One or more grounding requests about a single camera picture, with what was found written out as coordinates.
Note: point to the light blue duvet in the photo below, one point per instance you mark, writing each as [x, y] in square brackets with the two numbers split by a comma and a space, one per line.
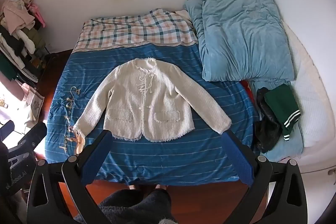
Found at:
[244, 35]

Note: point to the person's dark fleece pants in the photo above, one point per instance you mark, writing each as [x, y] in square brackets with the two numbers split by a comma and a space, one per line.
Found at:
[136, 209]

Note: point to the beige tote bag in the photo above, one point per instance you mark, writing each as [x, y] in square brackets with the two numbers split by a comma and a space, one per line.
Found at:
[34, 104]

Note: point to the pile of clothes on rack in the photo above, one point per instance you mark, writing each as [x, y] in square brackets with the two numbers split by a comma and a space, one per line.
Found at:
[18, 37]

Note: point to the plaid quilt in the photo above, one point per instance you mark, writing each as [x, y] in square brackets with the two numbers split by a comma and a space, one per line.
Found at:
[131, 29]

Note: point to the small red cloth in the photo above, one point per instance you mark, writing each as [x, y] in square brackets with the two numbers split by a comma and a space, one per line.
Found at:
[246, 87]

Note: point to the blue printed blanket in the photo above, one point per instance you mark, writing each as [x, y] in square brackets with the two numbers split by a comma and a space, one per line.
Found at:
[162, 158]

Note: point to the black garment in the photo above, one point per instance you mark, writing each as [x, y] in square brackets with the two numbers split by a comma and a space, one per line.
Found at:
[267, 132]

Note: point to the green garment with white stripes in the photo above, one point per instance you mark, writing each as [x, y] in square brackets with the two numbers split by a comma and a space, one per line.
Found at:
[278, 103]

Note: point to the white fluffy slipper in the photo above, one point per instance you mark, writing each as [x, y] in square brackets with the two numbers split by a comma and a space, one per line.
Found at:
[166, 221]

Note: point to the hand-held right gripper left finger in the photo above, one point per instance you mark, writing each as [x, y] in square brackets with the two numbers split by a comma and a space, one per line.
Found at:
[96, 159]

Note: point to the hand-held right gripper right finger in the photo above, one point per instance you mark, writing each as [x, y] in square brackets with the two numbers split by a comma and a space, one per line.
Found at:
[239, 161]

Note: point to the cream tweed jacket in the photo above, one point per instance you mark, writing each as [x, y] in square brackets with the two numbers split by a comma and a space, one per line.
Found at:
[147, 108]

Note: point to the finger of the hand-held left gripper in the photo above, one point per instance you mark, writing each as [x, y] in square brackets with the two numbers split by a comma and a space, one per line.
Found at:
[33, 134]

